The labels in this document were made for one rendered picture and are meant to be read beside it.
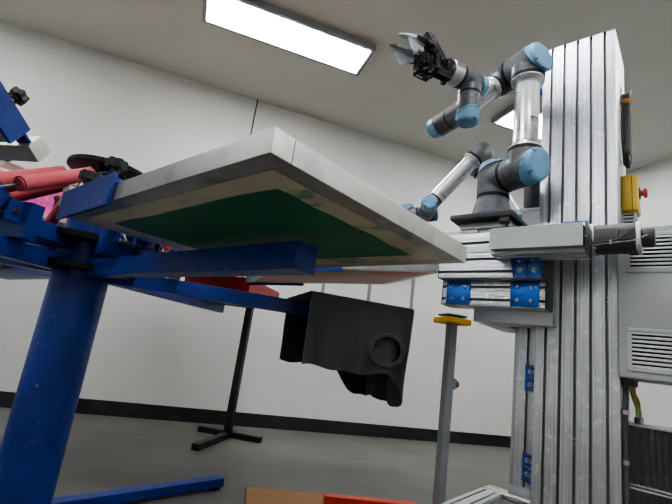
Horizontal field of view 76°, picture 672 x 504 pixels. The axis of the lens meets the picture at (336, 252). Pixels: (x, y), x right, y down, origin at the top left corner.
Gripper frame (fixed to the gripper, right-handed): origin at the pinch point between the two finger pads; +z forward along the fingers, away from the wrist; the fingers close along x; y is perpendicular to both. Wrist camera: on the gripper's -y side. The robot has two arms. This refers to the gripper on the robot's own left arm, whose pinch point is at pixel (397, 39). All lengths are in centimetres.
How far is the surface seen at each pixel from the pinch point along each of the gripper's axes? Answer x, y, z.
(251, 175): -30, 77, 45
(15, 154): 43, 51, 91
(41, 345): 101, 95, 80
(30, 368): 103, 103, 81
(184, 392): 304, 105, -4
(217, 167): -28, 77, 49
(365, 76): 168, -157, -82
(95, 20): 240, -167, 125
